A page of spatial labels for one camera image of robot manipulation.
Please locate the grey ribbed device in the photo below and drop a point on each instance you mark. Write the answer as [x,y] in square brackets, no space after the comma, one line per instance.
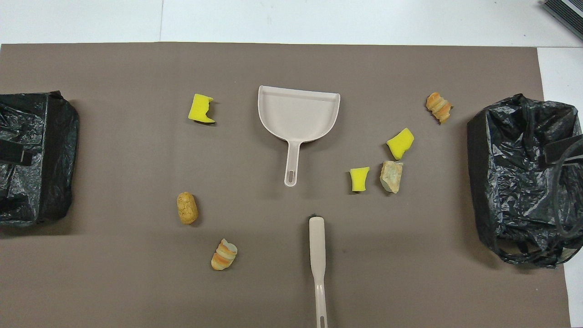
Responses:
[567,11]

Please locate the yellow sponge with notch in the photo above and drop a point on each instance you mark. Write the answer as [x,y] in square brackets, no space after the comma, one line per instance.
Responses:
[199,109]

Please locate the brown paper table mat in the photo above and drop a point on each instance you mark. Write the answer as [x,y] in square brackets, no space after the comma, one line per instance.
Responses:
[273,59]

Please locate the beige hand brush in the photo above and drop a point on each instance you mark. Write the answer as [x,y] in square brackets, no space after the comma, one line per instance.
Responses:
[316,241]

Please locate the large yellow sponge piece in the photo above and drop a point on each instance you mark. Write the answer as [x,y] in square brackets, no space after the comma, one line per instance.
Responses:
[401,143]

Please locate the small yellow sponge piece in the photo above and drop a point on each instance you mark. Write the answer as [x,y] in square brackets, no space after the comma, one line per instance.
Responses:
[359,178]

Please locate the bin lined with black bag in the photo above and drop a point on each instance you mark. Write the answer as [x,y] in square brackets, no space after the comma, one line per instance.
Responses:
[41,159]
[514,182]

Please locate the beige plastic dustpan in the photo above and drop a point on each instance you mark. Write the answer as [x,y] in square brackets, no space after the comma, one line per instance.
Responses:
[296,114]

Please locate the toy croissant pastry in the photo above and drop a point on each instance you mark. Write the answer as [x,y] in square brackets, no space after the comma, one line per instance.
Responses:
[391,176]
[223,256]
[438,107]

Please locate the brown toy bread bun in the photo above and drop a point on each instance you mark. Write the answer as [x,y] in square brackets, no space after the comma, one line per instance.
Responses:
[187,208]

